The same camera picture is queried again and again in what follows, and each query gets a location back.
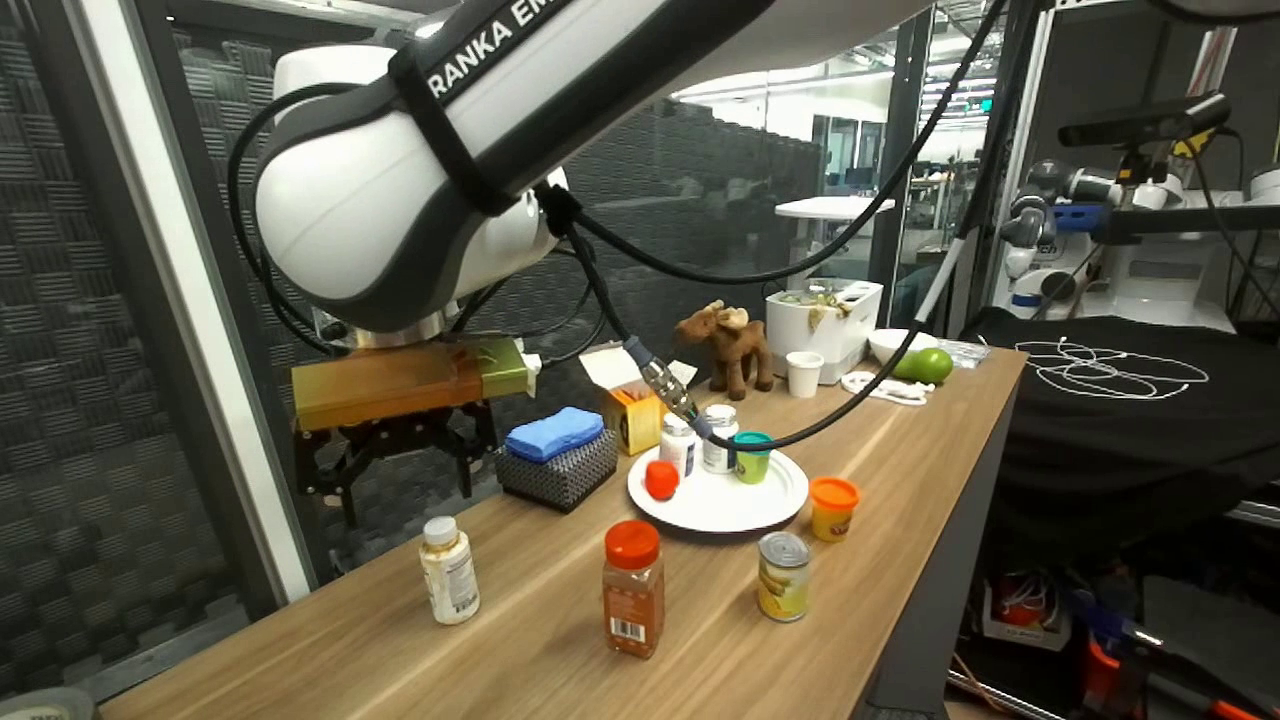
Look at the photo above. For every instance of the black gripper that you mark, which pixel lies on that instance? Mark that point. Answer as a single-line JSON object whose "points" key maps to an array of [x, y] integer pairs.
{"points": [[402, 438]]}

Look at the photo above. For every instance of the red tomato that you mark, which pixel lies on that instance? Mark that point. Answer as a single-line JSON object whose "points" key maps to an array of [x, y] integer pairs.
{"points": [[663, 483]]}

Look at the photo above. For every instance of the white pill bottle blue label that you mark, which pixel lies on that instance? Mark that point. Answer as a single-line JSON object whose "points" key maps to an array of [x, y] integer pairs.
{"points": [[677, 451], [723, 426]]}

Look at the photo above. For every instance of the teal lid small tub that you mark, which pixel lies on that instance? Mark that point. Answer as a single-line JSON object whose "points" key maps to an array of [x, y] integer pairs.
{"points": [[755, 457]]}

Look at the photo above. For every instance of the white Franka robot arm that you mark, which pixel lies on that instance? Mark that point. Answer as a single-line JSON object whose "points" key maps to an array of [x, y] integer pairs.
{"points": [[361, 203]]}

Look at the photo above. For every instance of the white paper plate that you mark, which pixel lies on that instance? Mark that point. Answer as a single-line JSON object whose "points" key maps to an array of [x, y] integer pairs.
{"points": [[723, 504]]}

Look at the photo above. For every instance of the white bottle beige cap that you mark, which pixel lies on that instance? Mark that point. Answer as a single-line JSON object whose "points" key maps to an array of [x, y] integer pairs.
{"points": [[451, 575]]}

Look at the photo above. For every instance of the grey foam block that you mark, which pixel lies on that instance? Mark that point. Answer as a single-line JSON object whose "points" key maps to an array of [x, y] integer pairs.
{"points": [[554, 483]]}

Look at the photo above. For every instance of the open yellow cardboard box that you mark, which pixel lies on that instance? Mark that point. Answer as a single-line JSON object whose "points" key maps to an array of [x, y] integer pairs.
{"points": [[636, 421]]}

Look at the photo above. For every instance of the spice jar orange lid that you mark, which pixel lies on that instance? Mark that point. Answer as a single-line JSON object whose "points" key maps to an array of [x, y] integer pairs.
{"points": [[633, 593]]}

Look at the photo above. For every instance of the brown plush moose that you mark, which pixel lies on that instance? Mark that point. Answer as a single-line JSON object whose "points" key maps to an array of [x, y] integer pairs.
{"points": [[729, 348]]}

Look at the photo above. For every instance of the small yellow tin can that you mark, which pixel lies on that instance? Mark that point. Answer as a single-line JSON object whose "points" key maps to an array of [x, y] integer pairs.
{"points": [[785, 582]]}

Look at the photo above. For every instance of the white paper cup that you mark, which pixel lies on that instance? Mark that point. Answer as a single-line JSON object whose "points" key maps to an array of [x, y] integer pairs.
{"points": [[807, 379]]}

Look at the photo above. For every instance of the orange lid dough tub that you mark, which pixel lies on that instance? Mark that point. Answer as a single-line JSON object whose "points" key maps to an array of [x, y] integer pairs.
{"points": [[834, 510]]}

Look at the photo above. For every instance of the brown crinkled scraps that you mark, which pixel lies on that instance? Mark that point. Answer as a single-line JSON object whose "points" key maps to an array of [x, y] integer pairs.
{"points": [[827, 305]]}

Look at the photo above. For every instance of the white paper sheet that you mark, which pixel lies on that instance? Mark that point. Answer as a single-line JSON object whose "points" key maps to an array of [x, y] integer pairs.
{"points": [[881, 390]]}

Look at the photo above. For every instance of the white background table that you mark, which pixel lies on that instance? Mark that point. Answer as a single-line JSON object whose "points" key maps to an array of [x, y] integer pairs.
{"points": [[834, 206]]}

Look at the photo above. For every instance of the green fruit on board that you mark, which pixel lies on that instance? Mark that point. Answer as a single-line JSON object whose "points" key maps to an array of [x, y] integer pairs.
{"points": [[894, 347]]}

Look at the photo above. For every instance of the black table cover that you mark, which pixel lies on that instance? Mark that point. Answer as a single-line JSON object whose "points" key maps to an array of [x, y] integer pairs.
{"points": [[1135, 442]]}

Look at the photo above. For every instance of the red tool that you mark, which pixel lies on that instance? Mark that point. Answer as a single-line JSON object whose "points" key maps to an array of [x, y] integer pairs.
{"points": [[1104, 673]]}

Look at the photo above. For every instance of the white lab machine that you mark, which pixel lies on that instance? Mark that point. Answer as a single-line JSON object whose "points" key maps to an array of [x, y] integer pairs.
{"points": [[1135, 274]]}

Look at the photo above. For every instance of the black bar camera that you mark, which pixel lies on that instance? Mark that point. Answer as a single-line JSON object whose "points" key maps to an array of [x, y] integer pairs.
{"points": [[1145, 116]]}

